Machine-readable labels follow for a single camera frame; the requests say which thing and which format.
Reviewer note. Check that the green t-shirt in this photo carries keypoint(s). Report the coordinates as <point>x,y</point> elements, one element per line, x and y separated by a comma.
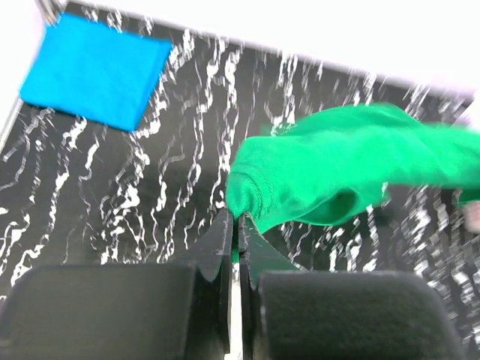
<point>333,164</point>

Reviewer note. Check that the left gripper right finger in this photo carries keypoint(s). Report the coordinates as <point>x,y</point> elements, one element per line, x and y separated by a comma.
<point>288,313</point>

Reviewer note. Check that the folded blue t-shirt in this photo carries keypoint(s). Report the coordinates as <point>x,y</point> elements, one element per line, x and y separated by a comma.
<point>85,68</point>

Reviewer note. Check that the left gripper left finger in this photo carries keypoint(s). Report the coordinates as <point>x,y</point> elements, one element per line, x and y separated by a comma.
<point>174,310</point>

